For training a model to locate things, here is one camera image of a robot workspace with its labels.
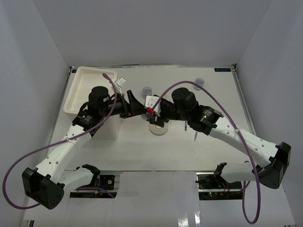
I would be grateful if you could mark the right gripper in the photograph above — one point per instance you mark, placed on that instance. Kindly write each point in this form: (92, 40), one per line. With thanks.
(159, 122)

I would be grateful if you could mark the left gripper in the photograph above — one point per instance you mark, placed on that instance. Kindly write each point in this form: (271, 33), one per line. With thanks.
(135, 108)

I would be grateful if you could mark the white wide tape roll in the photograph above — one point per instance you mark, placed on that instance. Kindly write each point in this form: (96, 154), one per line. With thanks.
(157, 130)

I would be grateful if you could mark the clear jar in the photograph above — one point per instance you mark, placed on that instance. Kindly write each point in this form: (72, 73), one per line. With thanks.
(146, 91)
(200, 82)

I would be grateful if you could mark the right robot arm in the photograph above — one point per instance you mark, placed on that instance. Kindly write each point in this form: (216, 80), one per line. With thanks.
(270, 161)

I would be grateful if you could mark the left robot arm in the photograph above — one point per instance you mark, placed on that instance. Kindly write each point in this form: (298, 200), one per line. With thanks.
(46, 183)

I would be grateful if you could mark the white three-drawer storage box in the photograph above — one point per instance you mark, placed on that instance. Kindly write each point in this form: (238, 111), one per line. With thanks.
(91, 88)

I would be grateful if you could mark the blue table label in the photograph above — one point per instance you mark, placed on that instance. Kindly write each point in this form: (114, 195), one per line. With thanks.
(222, 69)

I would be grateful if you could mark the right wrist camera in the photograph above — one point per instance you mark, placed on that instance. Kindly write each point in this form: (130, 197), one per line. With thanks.
(152, 106)

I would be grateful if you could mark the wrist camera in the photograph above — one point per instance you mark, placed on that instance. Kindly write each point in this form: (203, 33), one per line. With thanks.
(152, 106)
(119, 83)

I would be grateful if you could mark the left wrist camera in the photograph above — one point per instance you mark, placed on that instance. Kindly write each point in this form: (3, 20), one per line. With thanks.
(119, 83)

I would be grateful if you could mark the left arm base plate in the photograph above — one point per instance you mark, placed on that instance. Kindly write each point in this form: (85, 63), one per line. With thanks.
(107, 189)

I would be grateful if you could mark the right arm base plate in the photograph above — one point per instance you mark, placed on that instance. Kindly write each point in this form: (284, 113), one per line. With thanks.
(210, 190)

